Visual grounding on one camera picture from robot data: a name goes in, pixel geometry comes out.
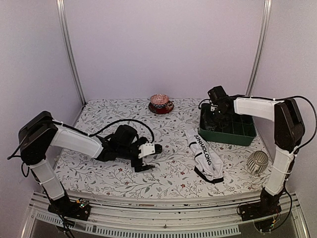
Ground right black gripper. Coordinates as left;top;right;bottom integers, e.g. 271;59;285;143
205;107;230;126

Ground green divided organizer tray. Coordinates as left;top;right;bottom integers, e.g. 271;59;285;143
198;103;257;146

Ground white black-trimmed underwear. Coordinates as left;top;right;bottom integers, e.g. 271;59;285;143
185;129;224;184

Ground navy striped underwear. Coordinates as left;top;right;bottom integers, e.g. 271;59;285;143
204;119;219;131

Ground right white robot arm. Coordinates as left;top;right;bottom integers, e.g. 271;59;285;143
208;86;305;216

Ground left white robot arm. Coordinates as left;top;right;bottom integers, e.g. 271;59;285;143
7;111;162;215

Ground floral tablecloth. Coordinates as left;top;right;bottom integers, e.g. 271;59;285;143
55;99;271;199

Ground dark red saucer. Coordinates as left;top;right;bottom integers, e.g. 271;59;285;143
148;101;174;115

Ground red patterned bowl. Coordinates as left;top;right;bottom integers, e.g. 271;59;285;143
150;94;169;109

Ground striped glass mug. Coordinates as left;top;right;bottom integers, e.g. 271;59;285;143
247;151;268;175

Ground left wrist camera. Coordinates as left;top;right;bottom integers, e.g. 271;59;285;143
138;143;156;158

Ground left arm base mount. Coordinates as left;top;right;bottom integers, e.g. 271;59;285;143
48;195;91;221

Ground front aluminium rail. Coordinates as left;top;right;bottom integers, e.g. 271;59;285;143
21;190;310;238

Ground right aluminium frame post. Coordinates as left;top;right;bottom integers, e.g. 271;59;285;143
246;0;272;96

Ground aluminium frame post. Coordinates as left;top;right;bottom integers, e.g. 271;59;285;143
56;0;87;106
246;0;272;96

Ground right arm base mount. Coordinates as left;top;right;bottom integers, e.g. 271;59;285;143
237;189;284;221

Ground left aluminium frame post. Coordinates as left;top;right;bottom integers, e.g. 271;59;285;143
56;0;87;106

